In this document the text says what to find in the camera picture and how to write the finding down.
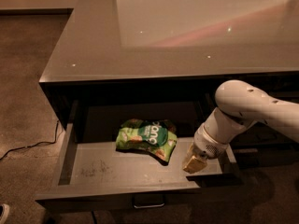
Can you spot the white shoe tip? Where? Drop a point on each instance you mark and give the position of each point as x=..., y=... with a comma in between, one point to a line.
x=4, y=212

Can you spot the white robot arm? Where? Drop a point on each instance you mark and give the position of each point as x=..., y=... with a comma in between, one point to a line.
x=239, y=107

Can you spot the grey glass-top drawer cabinet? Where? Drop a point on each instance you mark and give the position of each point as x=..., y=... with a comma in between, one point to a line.
x=130, y=52

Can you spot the green snack bag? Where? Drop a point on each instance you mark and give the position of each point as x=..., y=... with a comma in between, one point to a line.
x=158, y=137

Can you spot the dark wall baseboard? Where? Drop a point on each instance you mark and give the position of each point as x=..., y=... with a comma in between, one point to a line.
x=36, y=11

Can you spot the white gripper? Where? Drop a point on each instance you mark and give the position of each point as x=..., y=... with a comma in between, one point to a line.
x=207, y=143

